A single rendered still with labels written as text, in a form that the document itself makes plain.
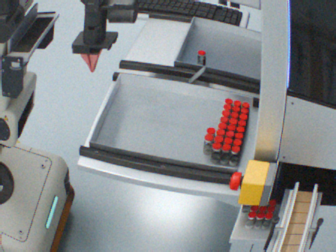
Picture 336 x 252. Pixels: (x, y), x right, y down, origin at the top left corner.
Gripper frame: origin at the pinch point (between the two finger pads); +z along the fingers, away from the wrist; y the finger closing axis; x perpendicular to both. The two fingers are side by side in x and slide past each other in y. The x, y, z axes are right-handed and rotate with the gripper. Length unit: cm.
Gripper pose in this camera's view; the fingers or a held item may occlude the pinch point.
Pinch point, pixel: (93, 67)
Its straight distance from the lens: 171.7
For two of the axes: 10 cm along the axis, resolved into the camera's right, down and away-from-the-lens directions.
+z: -0.1, 7.6, 6.5
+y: 9.7, 1.6, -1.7
